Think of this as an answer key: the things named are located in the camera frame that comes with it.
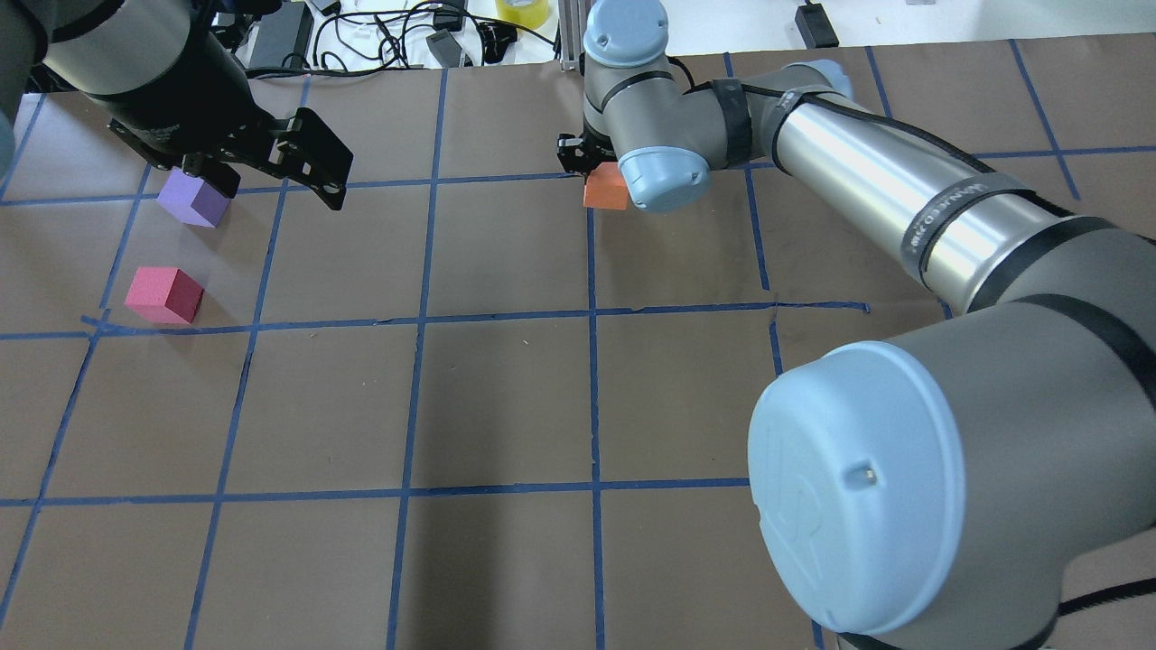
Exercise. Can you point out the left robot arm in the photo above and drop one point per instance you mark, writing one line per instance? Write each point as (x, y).
(44, 33)

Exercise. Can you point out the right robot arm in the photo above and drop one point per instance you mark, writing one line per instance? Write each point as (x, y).
(930, 483)

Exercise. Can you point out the yellow tape roll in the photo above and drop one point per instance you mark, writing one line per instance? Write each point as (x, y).
(530, 14)

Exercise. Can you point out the purple foam cube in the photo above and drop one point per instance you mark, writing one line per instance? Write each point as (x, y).
(192, 200)

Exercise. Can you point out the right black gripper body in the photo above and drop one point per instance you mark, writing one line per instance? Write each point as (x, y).
(573, 153)

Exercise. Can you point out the orange foam cube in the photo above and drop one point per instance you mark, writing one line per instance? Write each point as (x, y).
(606, 188)

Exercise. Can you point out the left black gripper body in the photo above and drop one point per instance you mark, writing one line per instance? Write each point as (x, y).
(165, 93)

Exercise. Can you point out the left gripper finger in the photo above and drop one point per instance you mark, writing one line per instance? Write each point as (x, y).
(218, 174)
(310, 153)

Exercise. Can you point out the aluminium frame post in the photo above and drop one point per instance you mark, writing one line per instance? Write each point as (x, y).
(572, 21)

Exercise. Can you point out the grey usb hub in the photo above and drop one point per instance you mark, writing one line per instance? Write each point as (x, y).
(446, 50)

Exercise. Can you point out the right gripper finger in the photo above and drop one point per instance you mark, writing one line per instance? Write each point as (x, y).
(574, 154)

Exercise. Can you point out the pink foam cube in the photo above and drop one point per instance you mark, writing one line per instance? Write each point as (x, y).
(164, 295)

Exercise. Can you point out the small black adapter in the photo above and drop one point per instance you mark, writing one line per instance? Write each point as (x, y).
(815, 27)

